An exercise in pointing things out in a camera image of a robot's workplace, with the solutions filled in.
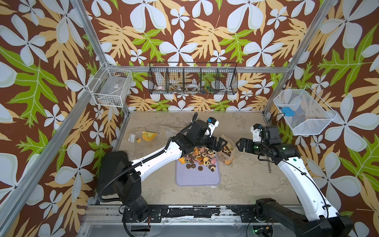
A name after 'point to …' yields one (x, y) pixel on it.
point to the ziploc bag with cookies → (145, 136)
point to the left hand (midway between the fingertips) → (221, 137)
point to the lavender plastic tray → (185, 177)
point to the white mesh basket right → (311, 115)
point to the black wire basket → (193, 78)
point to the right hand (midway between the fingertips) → (242, 144)
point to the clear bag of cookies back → (228, 152)
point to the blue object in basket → (288, 111)
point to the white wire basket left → (110, 86)
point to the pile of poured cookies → (201, 156)
